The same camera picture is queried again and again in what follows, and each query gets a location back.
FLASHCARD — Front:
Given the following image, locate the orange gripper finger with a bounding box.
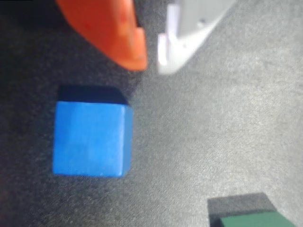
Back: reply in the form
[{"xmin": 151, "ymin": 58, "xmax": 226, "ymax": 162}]
[{"xmin": 55, "ymin": 0, "xmax": 148, "ymax": 71}]

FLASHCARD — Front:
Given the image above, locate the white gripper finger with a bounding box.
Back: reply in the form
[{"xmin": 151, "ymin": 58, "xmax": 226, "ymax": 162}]
[{"xmin": 157, "ymin": 0, "xmax": 236, "ymax": 75}]

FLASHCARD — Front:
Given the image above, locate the blue wooden cube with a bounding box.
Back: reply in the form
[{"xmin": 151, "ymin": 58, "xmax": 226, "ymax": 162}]
[{"xmin": 52, "ymin": 85, "xmax": 134, "ymax": 178}]

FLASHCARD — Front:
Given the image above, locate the green wooden cube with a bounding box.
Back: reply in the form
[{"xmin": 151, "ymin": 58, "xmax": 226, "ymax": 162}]
[{"xmin": 207, "ymin": 192, "xmax": 301, "ymax": 227}]

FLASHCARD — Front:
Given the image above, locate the black felt mat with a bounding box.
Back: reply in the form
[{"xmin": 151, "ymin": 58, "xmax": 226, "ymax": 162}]
[{"xmin": 0, "ymin": 0, "xmax": 303, "ymax": 227}]

